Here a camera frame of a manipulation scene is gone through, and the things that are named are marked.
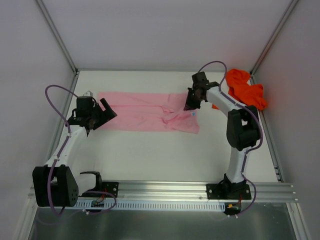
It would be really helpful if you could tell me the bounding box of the pink t shirt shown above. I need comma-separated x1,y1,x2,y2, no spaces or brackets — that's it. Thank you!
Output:
98,91,200,134

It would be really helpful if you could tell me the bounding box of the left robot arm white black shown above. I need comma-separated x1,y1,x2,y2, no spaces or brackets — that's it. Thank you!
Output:
32,95,117,207

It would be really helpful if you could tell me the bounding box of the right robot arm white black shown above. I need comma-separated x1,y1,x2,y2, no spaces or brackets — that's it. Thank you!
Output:
184,72,263,200

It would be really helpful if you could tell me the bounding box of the orange t shirt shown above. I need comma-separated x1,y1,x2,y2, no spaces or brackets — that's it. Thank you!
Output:
225,68,268,111

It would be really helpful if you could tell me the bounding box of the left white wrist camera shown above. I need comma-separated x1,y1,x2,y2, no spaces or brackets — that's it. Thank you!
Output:
82,90,94,98

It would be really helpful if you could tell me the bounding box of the right aluminium frame post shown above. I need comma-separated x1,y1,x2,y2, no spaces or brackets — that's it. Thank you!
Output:
250,0,300,75

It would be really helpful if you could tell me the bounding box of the aluminium frame post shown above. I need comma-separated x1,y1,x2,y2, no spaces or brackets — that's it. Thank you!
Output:
250,0,300,75
34,0,78,74

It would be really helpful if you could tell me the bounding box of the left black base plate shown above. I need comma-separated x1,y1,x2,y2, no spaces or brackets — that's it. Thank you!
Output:
100,181,119,198

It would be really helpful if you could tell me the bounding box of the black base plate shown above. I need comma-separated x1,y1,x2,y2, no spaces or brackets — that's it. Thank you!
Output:
100,181,119,198
206,183,252,200

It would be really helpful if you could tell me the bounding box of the aluminium mounting rail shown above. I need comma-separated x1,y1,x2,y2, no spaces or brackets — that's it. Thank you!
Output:
27,180,299,202

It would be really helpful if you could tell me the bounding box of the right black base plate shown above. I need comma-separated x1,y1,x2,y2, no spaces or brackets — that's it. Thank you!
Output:
206,183,252,200

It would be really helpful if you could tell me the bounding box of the white slotted cable duct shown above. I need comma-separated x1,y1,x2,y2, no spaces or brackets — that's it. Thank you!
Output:
74,198,226,212

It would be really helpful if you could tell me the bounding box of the left aluminium frame post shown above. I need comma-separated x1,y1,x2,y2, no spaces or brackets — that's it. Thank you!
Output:
34,0,78,74

